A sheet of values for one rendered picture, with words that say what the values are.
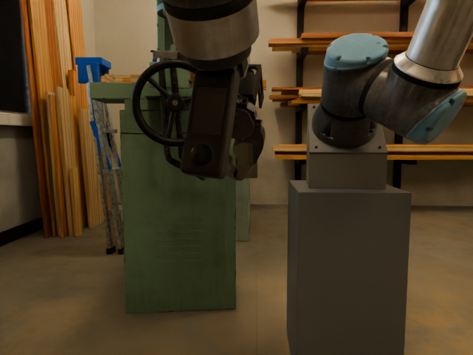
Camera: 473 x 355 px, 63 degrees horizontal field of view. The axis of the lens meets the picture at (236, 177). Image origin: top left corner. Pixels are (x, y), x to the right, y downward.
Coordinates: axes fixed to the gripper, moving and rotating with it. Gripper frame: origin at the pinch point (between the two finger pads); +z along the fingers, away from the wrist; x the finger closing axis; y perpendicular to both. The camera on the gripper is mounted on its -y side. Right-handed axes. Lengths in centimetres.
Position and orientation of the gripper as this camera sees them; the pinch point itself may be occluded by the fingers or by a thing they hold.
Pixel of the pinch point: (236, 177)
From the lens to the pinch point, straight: 54.6
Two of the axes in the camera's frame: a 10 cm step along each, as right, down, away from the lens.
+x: -9.7, -0.7, 2.2
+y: 1.9, -7.6, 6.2
